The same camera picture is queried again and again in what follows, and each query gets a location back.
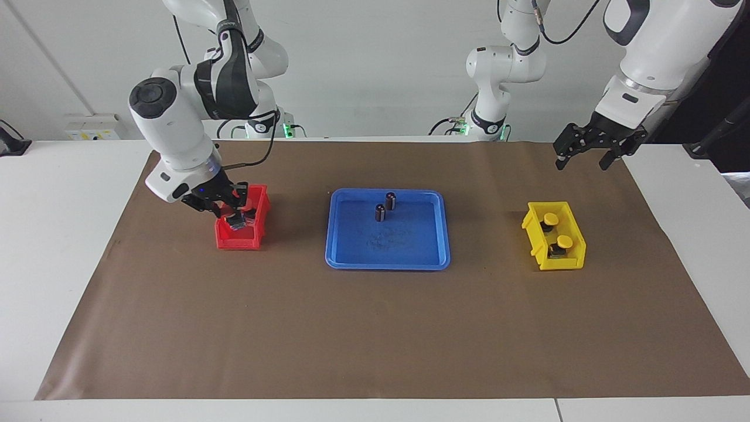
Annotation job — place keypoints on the blue plastic tray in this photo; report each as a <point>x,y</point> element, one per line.
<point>410,246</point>

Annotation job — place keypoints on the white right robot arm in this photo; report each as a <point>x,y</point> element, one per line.
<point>176,117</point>

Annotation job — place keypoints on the black clamp mount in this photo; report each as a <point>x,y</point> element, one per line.
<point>13,146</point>

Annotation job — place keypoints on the brown paper mat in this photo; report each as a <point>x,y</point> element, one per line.
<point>375,328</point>

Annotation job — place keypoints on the black equipment stand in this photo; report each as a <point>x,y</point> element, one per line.
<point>732,146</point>

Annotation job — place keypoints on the white wall socket strip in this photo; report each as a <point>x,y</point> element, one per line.
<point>91,129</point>

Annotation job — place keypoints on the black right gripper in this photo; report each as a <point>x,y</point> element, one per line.
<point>214,196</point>

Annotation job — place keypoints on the yellow plastic bin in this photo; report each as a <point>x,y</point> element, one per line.
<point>562,262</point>

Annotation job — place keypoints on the red plastic bin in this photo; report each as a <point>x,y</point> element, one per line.
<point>234,243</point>

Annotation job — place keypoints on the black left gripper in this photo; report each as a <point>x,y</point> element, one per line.
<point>603,136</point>

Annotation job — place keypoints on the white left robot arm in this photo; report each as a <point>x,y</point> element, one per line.
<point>662,53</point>

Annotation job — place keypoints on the yellow push button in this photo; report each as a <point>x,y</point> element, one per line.
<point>549,218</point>
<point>563,240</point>

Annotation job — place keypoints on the black cylindrical capacitor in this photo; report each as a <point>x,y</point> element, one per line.
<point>391,200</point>
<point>380,212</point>

